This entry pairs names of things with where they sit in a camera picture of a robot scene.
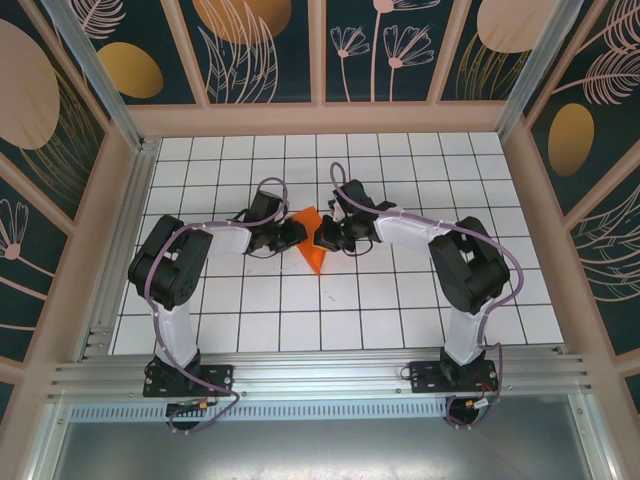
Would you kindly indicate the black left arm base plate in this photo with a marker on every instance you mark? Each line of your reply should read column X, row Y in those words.
column 220, row 380

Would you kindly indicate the aluminium frame post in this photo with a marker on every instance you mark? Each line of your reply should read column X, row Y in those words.
column 530, row 65
column 100, row 85

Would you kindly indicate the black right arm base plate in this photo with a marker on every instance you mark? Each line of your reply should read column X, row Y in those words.
column 425, row 377

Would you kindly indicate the aluminium mounting rail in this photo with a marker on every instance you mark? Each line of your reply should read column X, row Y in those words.
column 320, row 375

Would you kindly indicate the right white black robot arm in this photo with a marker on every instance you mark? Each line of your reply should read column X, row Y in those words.
column 462, row 335

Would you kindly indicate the orange square paper sheet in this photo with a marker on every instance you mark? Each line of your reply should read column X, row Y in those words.
column 314, row 257

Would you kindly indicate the grey metal sheet shelf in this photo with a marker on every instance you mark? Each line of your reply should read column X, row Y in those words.
column 320, row 450

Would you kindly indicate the aluminium side rail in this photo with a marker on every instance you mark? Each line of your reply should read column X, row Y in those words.
column 127, row 225

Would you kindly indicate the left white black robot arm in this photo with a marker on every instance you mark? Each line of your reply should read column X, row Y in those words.
column 175, row 330

